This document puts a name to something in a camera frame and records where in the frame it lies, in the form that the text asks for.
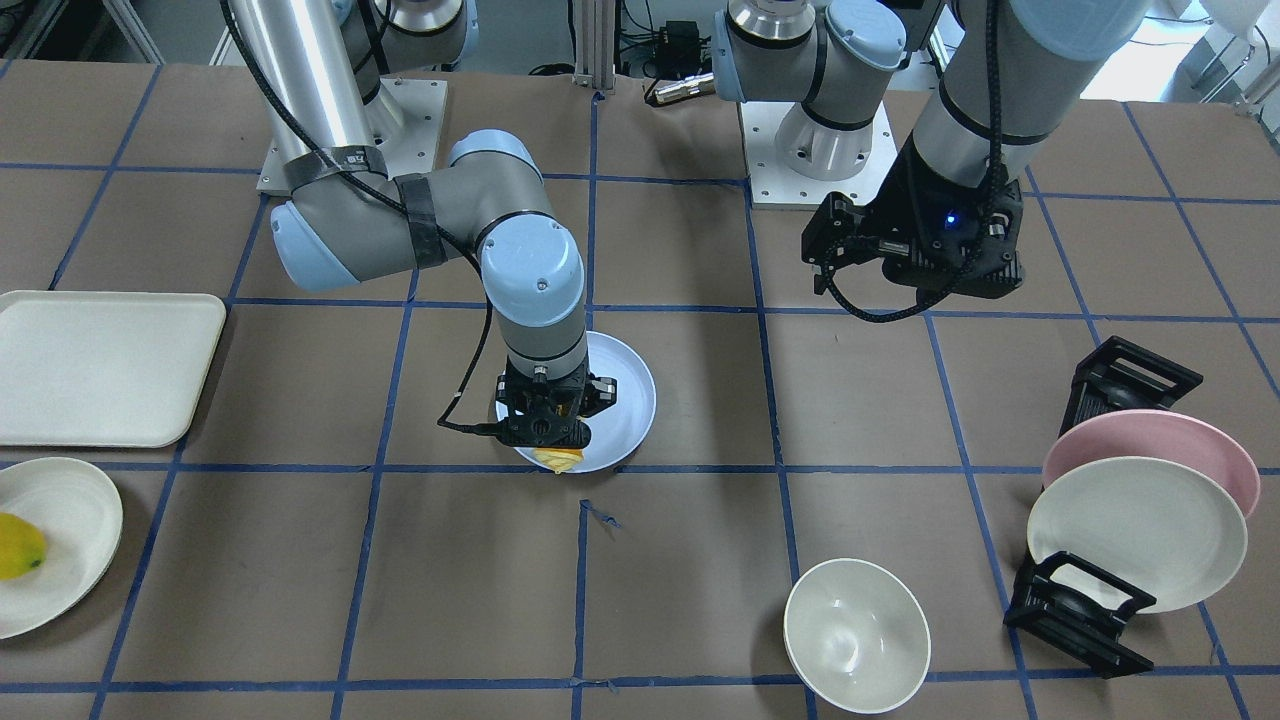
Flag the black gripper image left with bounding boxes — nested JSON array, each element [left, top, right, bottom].
[[495, 363, 618, 448]]

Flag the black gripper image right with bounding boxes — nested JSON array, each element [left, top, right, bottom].
[[801, 150, 1025, 299]]

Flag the yellow bread piece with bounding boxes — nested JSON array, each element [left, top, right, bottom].
[[532, 447, 584, 474]]

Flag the blue plate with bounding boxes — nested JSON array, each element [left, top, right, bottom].
[[495, 331, 658, 474]]

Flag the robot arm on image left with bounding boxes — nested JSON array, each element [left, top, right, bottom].
[[220, 1, 618, 450]]

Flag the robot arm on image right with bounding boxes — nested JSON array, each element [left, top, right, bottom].
[[710, 1, 1148, 316]]

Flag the black plate rack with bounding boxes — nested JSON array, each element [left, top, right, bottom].
[[1004, 336, 1203, 679]]

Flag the pink plate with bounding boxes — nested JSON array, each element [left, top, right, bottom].
[[1041, 409, 1262, 518]]

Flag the white plate in rack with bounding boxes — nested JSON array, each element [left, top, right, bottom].
[[1027, 456, 1249, 614]]

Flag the white plate with lemon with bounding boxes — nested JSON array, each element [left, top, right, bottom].
[[1, 457, 123, 639]]

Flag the silver metal connector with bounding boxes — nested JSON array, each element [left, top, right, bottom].
[[643, 72, 716, 108]]

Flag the black power adapter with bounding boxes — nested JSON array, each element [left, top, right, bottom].
[[655, 20, 701, 78]]

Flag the white bowl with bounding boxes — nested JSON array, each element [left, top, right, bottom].
[[783, 559, 932, 714]]

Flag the white rectangular tray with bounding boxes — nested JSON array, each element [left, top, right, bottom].
[[1, 290, 227, 448]]

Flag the yellow lemon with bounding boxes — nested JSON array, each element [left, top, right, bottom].
[[1, 512, 49, 582]]

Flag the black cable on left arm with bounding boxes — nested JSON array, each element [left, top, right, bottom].
[[818, 0, 1007, 323]]

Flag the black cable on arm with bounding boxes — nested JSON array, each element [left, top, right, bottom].
[[818, 0, 1007, 323], [218, 0, 500, 437]]

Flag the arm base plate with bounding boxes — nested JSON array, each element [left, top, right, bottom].
[[256, 78, 448, 197], [739, 102, 897, 210]]

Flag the aluminium frame post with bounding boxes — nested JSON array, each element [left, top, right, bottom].
[[571, 0, 620, 96]]

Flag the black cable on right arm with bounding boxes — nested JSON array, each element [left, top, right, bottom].
[[218, 0, 500, 437]]

